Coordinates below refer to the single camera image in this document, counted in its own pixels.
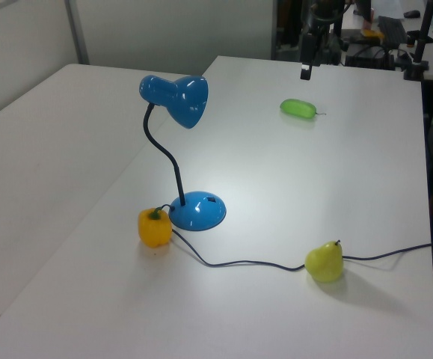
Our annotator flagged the black pole with clamp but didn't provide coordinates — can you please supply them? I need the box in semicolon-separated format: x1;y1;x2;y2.
402;0;433;82

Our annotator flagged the black equipment box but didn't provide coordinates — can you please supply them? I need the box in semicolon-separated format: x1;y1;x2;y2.
344;43;396;71

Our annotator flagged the yellow bell pepper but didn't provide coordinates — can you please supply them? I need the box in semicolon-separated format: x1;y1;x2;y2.
137;206;173;249

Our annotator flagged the blue desk lamp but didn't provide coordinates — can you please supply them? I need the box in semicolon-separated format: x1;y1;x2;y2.
138;74;227;232

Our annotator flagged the dark lamp power cable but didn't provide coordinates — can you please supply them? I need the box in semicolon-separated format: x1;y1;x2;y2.
162;203;433;272

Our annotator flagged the green cucumber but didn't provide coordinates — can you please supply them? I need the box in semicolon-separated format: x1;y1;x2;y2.
279;98;328;120

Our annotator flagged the black keyboard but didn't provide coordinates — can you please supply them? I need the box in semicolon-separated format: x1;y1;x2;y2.
377;15;408;48

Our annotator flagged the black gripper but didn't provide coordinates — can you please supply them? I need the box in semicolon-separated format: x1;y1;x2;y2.
299;0;348;82

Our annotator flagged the yellow-green pear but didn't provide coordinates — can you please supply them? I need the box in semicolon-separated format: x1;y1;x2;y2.
304;239;345;283

